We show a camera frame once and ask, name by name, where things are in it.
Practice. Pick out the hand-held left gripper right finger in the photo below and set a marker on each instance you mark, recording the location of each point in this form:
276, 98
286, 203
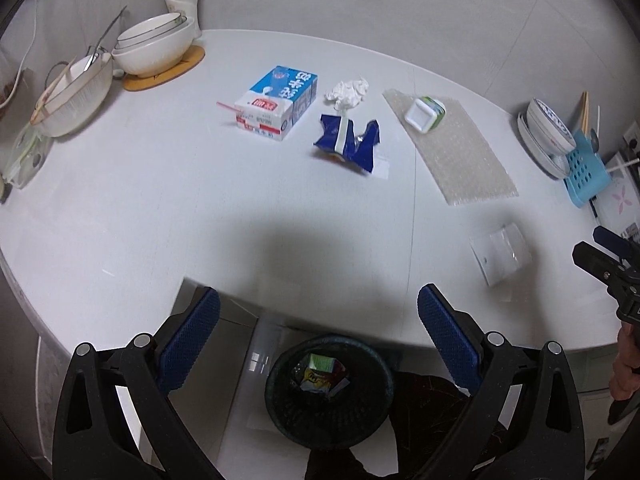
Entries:
447, 340

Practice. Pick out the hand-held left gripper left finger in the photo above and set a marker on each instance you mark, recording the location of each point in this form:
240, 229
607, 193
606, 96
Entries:
192, 340

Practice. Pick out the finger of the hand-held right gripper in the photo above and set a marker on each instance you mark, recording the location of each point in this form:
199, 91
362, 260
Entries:
617, 246
597, 262

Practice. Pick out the clear plastic bag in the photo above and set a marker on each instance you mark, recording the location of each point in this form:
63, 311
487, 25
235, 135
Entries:
500, 255

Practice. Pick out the yellow snack bag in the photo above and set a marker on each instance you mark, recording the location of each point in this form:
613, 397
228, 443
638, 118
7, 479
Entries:
315, 381

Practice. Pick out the green carton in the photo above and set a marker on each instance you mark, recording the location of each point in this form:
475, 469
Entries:
320, 363

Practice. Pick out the black trash bin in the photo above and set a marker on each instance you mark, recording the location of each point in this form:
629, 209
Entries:
300, 425

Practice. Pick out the small clear plastic piece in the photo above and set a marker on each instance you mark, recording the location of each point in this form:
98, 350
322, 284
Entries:
383, 168

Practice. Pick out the torn blue wrapper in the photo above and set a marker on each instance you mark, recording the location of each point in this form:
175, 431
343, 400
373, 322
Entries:
362, 147

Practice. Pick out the green white yogurt cup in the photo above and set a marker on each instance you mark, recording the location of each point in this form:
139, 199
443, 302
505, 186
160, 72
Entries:
422, 115

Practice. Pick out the blue white milk carton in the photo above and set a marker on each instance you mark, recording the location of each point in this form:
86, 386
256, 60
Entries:
280, 97

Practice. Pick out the person's right hand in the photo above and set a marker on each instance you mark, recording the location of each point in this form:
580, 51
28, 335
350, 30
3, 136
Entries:
627, 370

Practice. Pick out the white appliance pink flower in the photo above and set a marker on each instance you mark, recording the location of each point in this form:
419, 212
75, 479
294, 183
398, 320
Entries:
620, 200

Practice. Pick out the blue utensil basket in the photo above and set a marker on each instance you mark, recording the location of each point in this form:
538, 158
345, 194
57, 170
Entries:
587, 180

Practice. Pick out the white straw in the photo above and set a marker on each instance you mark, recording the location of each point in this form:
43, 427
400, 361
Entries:
622, 165
597, 119

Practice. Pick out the metal spoon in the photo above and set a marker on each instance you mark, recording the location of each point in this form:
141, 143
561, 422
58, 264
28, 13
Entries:
594, 139

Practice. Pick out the blue patterned bowl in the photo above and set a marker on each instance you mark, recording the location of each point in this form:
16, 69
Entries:
550, 127

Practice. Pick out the light wooden chopsticks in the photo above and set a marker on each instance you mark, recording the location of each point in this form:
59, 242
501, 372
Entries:
584, 112

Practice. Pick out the bubble wrap sheet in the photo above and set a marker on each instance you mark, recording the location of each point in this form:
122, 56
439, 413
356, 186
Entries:
460, 160

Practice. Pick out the clear glass lid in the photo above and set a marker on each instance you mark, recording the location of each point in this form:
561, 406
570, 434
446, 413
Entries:
25, 160

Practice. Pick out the crumpled white tissue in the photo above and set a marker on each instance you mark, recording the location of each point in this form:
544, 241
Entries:
347, 92

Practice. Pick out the wooden coaster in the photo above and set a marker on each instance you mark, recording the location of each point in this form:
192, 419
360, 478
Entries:
193, 60

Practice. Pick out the stacked white bowls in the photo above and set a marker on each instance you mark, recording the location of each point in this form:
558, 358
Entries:
155, 60

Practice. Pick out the wooden chopsticks pair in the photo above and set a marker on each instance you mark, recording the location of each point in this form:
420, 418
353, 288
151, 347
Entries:
50, 95

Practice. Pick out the white bowl dark rim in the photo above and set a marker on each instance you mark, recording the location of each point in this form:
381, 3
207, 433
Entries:
150, 27

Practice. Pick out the metal tongs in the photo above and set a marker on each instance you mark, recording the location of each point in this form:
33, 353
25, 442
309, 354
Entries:
107, 35

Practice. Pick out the white utensil holder cup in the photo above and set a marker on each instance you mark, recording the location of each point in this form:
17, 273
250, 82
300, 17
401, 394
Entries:
185, 7

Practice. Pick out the white wall socket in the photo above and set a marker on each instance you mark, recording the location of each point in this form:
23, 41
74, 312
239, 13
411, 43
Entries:
634, 137

